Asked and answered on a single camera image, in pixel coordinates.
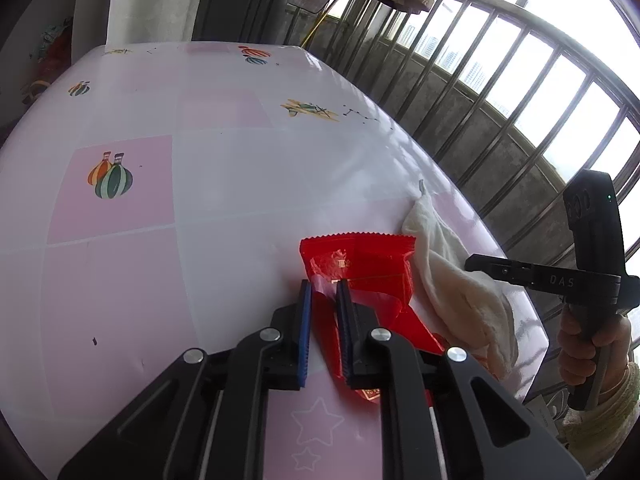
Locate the red plastic wrapper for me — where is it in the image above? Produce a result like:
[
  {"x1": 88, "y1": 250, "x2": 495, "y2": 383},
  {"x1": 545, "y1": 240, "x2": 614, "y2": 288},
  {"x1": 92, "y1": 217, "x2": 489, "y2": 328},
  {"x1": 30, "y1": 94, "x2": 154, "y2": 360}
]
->
[{"x1": 299, "y1": 232, "x2": 446, "y2": 403}]

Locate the person's right hand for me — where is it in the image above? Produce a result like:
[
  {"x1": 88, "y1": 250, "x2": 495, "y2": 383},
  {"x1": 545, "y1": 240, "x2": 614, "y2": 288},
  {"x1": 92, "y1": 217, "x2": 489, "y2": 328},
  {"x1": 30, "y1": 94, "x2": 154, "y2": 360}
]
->
[{"x1": 556, "y1": 307, "x2": 632, "y2": 391}]

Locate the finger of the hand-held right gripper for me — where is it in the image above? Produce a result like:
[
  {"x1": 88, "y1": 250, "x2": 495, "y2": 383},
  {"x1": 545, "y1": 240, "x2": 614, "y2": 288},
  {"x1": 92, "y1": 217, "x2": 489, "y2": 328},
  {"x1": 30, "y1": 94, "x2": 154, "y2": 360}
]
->
[{"x1": 465, "y1": 254, "x2": 533, "y2": 283}]

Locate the metal balcony railing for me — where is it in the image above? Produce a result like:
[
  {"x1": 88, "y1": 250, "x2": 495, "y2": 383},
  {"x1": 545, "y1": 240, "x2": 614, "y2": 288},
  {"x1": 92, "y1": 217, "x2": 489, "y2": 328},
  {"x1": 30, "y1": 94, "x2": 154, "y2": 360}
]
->
[{"x1": 285, "y1": 0, "x2": 640, "y2": 321}]

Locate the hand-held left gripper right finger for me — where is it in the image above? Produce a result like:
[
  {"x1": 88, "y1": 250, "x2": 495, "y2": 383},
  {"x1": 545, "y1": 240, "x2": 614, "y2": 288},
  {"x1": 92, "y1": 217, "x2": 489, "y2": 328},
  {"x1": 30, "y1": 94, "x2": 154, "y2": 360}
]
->
[{"x1": 335, "y1": 280, "x2": 586, "y2": 480}]

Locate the person's right forearm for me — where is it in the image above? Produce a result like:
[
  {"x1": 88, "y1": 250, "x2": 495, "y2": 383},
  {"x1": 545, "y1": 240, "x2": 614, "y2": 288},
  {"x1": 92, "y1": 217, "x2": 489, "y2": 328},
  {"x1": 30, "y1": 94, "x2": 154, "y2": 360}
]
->
[{"x1": 560, "y1": 360, "x2": 640, "y2": 476}]

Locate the cream white towel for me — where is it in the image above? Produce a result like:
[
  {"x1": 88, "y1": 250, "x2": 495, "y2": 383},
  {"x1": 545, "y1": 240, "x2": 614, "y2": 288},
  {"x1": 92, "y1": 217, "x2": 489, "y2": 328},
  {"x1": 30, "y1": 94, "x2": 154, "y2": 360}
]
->
[{"x1": 401, "y1": 192, "x2": 521, "y2": 381}]

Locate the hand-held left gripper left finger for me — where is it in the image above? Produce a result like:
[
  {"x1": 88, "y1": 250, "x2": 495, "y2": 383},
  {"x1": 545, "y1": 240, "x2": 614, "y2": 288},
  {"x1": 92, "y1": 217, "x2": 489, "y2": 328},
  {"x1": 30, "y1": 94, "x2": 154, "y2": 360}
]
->
[{"x1": 57, "y1": 280, "x2": 313, "y2": 480}]

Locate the pink balloon print tablecloth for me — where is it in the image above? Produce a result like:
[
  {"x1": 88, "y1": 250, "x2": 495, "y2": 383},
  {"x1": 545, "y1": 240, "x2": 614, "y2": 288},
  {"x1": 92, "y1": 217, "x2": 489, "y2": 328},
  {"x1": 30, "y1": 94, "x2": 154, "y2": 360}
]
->
[{"x1": 0, "y1": 40, "x2": 551, "y2": 480}]

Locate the yellow broom stick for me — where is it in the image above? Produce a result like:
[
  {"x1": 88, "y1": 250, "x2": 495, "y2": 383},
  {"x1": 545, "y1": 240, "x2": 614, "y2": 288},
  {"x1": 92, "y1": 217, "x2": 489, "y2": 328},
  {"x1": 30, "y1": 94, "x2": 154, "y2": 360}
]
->
[{"x1": 300, "y1": 0, "x2": 361, "y2": 48}]

